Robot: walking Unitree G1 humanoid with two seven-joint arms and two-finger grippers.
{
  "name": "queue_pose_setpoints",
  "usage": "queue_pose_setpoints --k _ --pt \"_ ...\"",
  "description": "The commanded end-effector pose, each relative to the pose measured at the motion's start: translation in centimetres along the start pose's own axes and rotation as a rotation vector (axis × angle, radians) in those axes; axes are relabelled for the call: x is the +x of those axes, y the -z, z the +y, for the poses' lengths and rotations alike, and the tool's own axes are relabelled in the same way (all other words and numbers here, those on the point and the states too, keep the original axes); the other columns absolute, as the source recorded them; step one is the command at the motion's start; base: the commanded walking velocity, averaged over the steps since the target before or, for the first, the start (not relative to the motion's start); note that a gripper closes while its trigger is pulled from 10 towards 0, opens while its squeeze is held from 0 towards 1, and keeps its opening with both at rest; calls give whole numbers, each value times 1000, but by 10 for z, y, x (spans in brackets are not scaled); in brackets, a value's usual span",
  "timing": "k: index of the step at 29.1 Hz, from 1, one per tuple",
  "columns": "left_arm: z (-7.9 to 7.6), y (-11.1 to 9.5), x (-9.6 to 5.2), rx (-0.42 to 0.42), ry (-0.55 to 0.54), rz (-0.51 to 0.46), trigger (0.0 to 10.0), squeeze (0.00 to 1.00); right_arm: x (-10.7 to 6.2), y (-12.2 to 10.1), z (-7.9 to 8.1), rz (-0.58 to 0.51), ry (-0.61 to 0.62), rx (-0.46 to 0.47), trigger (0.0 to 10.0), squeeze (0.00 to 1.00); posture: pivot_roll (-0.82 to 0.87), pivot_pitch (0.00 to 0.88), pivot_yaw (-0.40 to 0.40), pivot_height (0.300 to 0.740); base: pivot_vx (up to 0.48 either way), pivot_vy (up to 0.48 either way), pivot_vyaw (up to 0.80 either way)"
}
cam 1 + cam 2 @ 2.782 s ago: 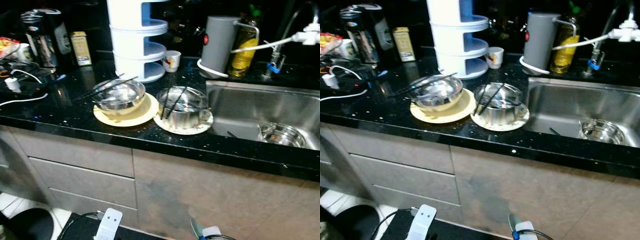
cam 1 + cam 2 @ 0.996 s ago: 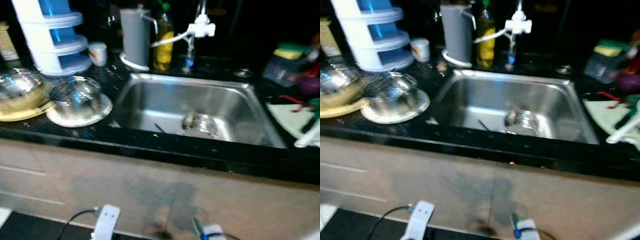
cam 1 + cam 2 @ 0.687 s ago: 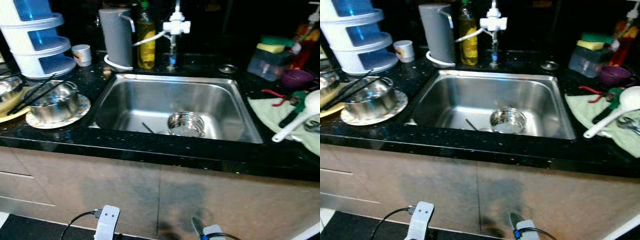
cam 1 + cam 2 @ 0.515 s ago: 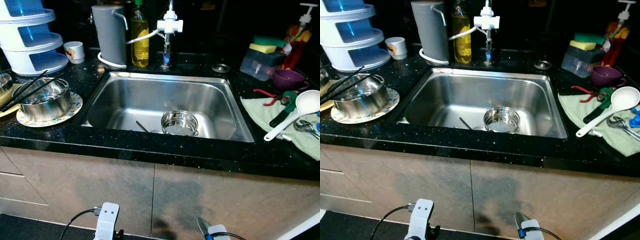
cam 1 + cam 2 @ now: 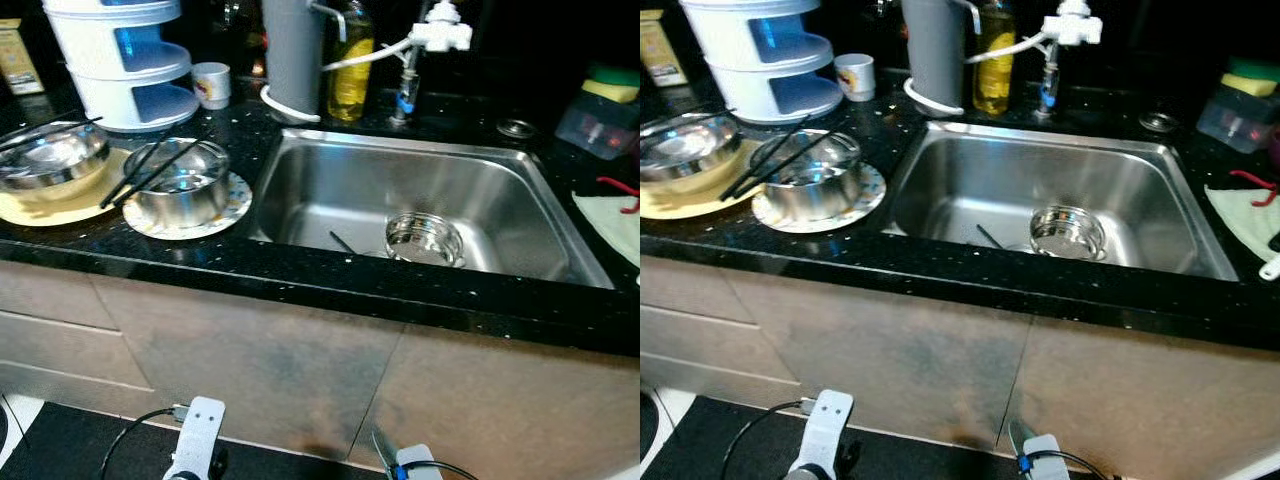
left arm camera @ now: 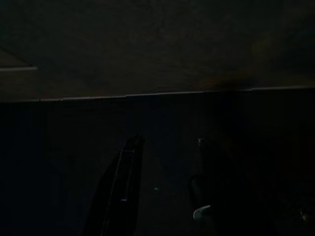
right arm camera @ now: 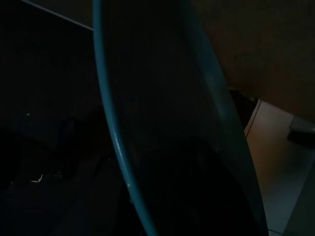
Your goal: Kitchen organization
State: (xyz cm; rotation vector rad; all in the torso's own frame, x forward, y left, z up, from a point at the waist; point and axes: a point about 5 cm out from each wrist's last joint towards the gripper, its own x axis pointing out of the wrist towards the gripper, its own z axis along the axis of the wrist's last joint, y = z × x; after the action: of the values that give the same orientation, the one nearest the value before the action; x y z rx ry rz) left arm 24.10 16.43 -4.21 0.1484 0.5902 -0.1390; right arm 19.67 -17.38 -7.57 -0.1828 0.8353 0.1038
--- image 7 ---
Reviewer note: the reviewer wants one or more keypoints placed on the blue plate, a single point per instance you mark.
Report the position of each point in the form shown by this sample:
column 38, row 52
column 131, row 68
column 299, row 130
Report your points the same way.
column 157, row 73

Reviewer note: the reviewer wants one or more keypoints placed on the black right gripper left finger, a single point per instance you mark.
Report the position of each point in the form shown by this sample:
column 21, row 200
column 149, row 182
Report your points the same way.
column 110, row 209

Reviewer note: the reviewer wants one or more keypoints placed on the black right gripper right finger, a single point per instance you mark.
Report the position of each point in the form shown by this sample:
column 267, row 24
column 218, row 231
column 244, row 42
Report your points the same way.
column 192, row 191

